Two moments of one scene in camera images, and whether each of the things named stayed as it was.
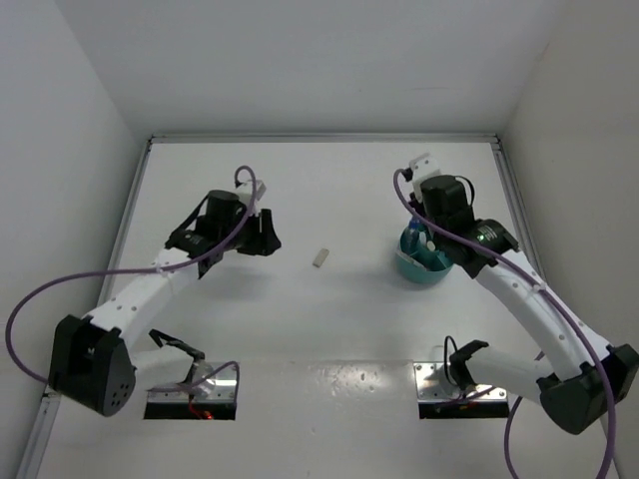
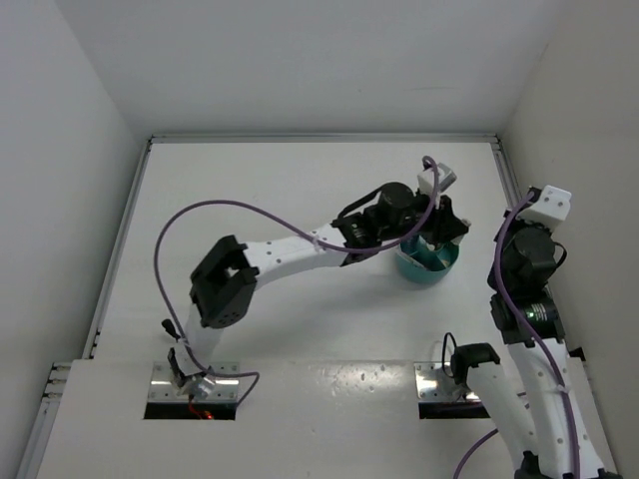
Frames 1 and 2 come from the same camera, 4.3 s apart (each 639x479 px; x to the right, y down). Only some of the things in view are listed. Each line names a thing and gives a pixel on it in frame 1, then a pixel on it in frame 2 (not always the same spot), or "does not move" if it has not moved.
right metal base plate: x=435 y=381 does not move
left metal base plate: x=211 y=381 does not move
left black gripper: x=266 y=241 -> x=444 y=226
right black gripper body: x=417 y=205 -> x=518 y=223
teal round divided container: x=417 y=256 does not move
